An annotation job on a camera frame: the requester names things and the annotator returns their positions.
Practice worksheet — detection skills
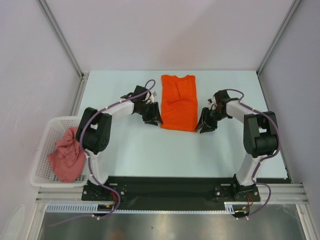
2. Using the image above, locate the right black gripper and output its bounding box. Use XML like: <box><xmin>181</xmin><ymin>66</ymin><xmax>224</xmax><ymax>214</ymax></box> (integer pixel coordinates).
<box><xmin>195</xmin><ymin>107</ymin><xmax>228</xmax><ymax>134</ymax></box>

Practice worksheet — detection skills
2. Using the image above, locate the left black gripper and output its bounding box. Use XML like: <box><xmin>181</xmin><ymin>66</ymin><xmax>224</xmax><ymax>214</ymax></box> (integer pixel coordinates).
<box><xmin>136</xmin><ymin>101</ymin><xmax>163</xmax><ymax>126</ymax></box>

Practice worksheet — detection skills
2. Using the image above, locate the orange t shirt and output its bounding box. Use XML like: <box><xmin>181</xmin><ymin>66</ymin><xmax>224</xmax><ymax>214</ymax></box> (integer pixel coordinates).
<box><xmin>161</xmin><ymin>75</ymin><xmax>198</xmax><ymax>132</ymax></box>

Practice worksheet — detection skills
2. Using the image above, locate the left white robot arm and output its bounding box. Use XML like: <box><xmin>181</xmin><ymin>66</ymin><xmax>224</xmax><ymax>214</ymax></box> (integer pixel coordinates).
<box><xmin>76</xmin><ymin>85</ymin><xmax>163</xmax><ymax>200</ymax></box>

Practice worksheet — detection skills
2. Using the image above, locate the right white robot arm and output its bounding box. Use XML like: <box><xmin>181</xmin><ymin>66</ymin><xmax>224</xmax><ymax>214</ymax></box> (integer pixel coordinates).
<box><xmin>195</xmin><ymin>89</ymin><xmax>281</xmax><ymax>202</ymax></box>

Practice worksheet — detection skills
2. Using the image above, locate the pink t shirt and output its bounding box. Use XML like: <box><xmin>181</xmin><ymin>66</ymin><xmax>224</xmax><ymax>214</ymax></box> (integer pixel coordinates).
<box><xmin>47</xmin><ymin>127</ymin><xmax>86</xmax><ymax>183</ymax></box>

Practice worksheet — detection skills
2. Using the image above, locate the white plastic basket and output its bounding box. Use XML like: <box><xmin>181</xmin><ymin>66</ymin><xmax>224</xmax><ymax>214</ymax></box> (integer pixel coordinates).
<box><xmin>29</xmin><ymin>116</ymin><xmax>89</xmax><ymax>188</ymax></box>

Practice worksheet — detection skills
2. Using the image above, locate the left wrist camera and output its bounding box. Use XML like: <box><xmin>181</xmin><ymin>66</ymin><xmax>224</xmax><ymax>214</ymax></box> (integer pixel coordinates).
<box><xmin>147</xmin><ymin>91</ymin><xmax>157</xmax><ymax>103</ymax></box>

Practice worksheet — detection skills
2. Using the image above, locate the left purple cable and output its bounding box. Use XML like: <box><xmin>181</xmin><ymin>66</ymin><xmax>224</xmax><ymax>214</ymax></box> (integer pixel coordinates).
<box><xmin>48</xmin><ymin>79</ymin><xmax>156</xmax><ymax>227</ymax></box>

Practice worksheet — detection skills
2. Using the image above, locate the purple cable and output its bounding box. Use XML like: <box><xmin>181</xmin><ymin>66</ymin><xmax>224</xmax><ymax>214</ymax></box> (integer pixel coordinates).
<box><xmin>213</xmin><ymin>89</ymin><xmax>281</xmax><ymax>221</ymax></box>
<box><xmin>48</xmin><ymin>79</ymin><xmax>156</xmax><ymax>227</ymax></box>

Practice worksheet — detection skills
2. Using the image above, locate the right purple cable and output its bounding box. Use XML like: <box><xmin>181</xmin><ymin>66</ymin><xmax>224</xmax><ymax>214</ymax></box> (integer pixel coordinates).
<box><xmin>213</xmin><ymin>89</ymin><xmax>281</xmax><ymax>221</ymax></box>

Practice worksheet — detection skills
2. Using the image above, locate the white cable duct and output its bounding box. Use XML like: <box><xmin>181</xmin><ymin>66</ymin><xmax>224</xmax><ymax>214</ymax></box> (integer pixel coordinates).
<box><xmin>46</xmin><ymin>201</ymin><xmax>252</xmax><ymax>215</ymax></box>

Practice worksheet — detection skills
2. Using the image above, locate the aluminium frame rail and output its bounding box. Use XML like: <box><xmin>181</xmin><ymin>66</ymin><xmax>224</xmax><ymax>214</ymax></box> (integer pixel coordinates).
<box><xmin>35</xmin><ymin>183</ymin><xmax>309</xmax><ymax>204</ymax></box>

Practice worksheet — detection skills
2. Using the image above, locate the left aluminium frame post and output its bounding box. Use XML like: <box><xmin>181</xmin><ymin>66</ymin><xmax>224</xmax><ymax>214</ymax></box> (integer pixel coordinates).
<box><xmin>36</xmin><ymin>0</ymin><xmax>89</xmax><ymax>116</ymax></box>

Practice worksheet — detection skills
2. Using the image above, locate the aluminium frame post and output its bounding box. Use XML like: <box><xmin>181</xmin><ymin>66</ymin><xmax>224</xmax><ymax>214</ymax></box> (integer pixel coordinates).
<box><xmin>36</xmin><ymin>0</ymin><xmax>89</xmax><ymax>116</ymax></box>
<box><xmin>256</xmin><ymin>0</ymin><xmax>304</xmax><ymax>78</ymax></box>

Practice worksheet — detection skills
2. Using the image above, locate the right aluminium frame post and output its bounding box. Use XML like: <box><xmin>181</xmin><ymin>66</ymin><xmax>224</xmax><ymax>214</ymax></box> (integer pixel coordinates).
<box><xmin>256</xmin><ymin>0</ymin><xmax>304</xmax><ymax>78</ymax></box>

